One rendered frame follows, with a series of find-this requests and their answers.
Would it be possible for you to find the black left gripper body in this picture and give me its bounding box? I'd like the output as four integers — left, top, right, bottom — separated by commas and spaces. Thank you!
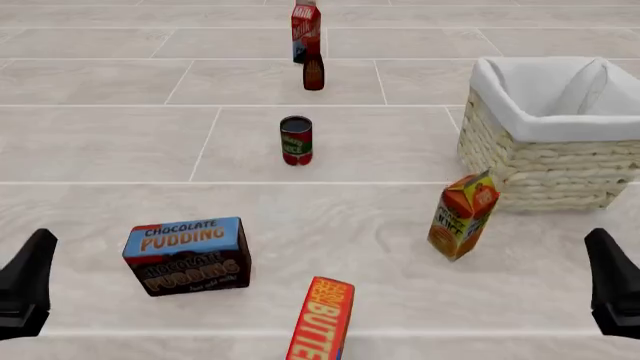
0, 303, 52, 341

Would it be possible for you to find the red white milk carton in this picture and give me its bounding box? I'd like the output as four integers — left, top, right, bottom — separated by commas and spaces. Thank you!
291, 0, 323, 65

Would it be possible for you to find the dark brown sauce bottle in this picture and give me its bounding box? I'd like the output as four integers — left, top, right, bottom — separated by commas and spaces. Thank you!
302, 53, 326, 92

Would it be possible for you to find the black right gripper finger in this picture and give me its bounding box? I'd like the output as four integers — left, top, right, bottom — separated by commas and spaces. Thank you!
583, 227, 640, 315

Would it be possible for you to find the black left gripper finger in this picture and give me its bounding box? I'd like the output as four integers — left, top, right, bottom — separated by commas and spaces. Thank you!
0, 228, 59, 315

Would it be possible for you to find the cream woven basket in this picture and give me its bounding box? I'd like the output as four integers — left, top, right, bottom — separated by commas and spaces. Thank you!
456, 55, 640, 213

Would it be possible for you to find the red green tomato sauce tin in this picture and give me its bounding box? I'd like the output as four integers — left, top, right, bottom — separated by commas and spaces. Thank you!
279, 114, 315, 167

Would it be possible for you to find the red orange butter box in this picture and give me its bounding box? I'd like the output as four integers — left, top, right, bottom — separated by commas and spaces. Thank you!
285, 276, 356, 360

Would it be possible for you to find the white cloth basket liner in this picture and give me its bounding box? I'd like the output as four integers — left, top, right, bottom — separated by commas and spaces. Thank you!
471, 55, 640, 144

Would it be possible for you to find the orange juice carton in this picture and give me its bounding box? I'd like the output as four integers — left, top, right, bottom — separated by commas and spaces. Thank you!
426, 168, 501, 263

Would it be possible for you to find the chocolate pudding box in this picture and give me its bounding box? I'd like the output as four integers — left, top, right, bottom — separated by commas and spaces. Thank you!
121, 216, 253, 298

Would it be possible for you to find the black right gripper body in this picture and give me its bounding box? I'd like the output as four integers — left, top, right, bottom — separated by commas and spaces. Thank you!
591, 301, 640, 337

